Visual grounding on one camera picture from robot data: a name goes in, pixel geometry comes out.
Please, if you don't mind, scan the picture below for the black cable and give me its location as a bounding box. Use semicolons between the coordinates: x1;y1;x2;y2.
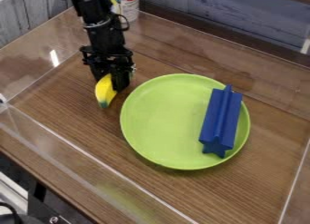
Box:
0;201;23;224

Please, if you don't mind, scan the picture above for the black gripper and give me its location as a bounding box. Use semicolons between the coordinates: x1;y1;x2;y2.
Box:
80;45;135;92

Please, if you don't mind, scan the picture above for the yellow toy banana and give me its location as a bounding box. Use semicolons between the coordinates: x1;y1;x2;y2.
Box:
95;73;118;108

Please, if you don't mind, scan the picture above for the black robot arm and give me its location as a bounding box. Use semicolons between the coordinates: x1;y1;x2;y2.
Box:
71;0;135;92

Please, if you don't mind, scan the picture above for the black metal equipment base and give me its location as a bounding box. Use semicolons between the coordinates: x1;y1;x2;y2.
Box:
23;195;88;224

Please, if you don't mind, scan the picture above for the green round plate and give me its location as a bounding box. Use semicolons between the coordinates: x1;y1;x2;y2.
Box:
120;73;251;170

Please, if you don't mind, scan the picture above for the blue star-shaped block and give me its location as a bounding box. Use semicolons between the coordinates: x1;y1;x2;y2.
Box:
199;85;242;159

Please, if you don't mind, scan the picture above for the clear acrylic enclosure wall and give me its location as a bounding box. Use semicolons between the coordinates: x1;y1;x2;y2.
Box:
0;5;310;224

